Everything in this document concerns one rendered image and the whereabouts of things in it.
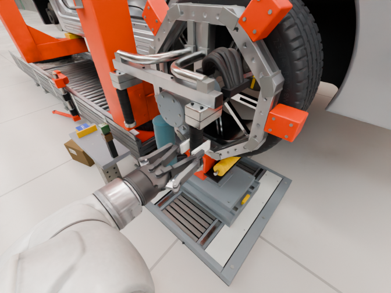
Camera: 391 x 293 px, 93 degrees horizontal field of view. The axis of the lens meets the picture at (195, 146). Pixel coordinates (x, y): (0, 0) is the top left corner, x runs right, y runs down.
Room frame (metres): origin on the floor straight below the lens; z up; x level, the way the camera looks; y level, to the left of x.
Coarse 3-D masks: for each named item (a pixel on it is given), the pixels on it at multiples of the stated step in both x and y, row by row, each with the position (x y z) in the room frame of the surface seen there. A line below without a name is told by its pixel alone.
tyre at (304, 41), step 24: (192, 0) 0.78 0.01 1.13; (216, 0) 0.71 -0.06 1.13; (240, 0) 0.66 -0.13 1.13; (288, 24) 0.57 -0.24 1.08; (312, 24) 0.69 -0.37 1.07; (288, 48) 0.55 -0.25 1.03; (312, 48) 0.62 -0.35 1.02; (168, 72) 0.89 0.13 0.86; (288, 72) 0.54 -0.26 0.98; (312, 72) 0.59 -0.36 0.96; (288, 96) 0.52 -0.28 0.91; (312, 96) 0.62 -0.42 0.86; (264, 144) 0.54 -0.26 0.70
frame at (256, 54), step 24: (168, 24) 0.74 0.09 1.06; (216, 24) 0.61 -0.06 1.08; (168, 48) 0.83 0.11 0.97; (240, 48) 0.55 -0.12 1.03; (264, 48) 0.55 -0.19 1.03; (264, 72) 0.50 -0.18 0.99; (264, 96) 0.49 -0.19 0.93; (264, 120) 0.48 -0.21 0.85; (216, 144) 0.64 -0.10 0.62; (240, 144) 0.52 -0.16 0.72
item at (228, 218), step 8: (176, 176) 0.86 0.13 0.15; (184, 184) 0.79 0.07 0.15; (256, 184) 0.79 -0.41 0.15; (184, 192) 0.75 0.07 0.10; (192, 192) 0.71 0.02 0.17; (200, 192) 0.72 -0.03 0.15; (248, 192) 0.72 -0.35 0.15; (200, 200) 0.66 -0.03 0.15; (208, 200) 0.66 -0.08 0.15; (240, 200) 0.66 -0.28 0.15; (248, 200) 0.67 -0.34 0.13; (208, 208) 0.62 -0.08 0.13; (216, 208) 0.61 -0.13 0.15; (240, 208) 0.59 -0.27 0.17; (216, 216) 0.58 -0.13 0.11; (224, 216) 0.54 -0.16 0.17; (232, 216) 0.56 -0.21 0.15
